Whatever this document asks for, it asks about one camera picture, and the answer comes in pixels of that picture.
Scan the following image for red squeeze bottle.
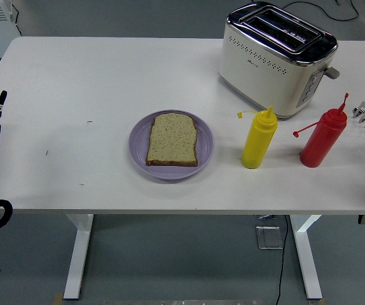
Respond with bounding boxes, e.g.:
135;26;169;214
293;92;350;168

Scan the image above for bread slice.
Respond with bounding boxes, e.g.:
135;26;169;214
146;112;199;168

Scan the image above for clear plastic floor piece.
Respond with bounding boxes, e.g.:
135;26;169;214
255;225;284;251

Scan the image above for purple plate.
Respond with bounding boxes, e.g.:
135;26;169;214
128;109;216;181

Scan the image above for black heater cable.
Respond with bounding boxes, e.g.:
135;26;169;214
10;2;23;36

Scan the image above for cream and chrome toaster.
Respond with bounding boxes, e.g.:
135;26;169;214
219;1;341;121

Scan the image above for black toaster power cord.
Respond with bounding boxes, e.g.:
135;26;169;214
280;0;360;22

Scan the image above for white table leg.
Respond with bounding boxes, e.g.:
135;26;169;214
63;214;94;300
289;214;323;300

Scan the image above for black cable under table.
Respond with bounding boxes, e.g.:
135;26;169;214
274;215;290;305

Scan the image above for yellow squeeze bottle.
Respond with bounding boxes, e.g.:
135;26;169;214
236;105;279;170

